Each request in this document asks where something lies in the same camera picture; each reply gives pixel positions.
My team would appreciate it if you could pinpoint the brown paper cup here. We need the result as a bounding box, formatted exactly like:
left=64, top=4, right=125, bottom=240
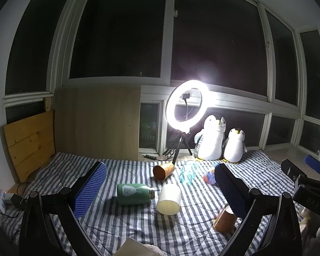
left=153, top=162, right=175, bottom=181
left=213, top=203, right=238, bottom=233

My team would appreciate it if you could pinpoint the white power strip with plugs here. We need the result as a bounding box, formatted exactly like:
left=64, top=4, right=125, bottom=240
left=0, top=181, right=31, bottom=220

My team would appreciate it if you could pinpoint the striped blanket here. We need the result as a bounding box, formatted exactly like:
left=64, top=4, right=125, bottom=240
left=0, top=149, right=310, bottom=256

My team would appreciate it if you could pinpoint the ring light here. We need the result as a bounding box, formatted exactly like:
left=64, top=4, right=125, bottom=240
left=165, top=79, right=209, bottom=133

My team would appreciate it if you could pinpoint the black tripod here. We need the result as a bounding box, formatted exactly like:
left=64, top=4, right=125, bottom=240
left=163, top=131, right=192, bottom=165

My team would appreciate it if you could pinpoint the large penguin plush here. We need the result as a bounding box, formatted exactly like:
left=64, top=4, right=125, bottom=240
left=194, top=115, right=227, bottom=161

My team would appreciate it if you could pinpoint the black phone holder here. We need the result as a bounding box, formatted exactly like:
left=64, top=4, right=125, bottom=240
left=180, top=93, right=191, bottom=132

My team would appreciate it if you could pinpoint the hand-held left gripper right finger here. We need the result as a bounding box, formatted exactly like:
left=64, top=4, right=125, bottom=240
left=214, top=163, right=302, bottom=256

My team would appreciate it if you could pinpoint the pale plywood board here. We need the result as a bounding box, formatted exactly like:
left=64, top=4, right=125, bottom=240
left=55, top=85, right=142, bottom=161

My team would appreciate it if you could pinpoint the grey fuzzy cloth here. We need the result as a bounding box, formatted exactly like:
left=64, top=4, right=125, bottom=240
left=300, top=209, right=320, bottom=256

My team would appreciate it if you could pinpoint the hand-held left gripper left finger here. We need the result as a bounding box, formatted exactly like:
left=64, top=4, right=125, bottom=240
left=19, top=161, right=108, bottom=256

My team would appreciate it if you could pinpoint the small penguin plush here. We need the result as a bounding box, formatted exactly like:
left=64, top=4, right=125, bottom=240
left=222, top=128, right=248, bottom=164

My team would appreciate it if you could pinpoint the beige cardboard piece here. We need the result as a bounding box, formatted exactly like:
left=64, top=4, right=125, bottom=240
left=114, top=237, right=153, bottom=256

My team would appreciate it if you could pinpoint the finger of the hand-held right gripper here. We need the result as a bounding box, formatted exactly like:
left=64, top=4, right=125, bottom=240
left=281, top=159, right=308, bottom=183
left=305, top=155, right=320, bottom=176

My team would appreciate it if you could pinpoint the white cup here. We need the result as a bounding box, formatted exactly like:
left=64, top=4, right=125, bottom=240
left=156, top=183, right=181, bottom=215

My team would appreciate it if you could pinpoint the colourful toy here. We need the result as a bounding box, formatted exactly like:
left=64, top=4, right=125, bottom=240
left=203, top=163, right=220, bottom=185

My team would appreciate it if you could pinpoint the pine wood board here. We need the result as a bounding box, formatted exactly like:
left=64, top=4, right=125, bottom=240
left=3, top=110, right=55, bottom=183

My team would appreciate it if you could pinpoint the black power adapter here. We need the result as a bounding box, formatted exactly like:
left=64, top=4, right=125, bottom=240
left=11, top=194, right=27, bottom=209

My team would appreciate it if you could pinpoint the clear plastic bottle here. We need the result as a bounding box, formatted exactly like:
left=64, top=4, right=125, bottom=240
left=179, top=160, right=199, bottom=185

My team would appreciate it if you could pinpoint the green bottle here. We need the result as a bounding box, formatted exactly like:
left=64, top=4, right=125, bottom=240
left=117, top=183, right=155, bottom=206

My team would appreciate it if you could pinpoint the white window frame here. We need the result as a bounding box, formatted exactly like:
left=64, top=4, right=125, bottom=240
left=1, top=0, right=320, bottom=156

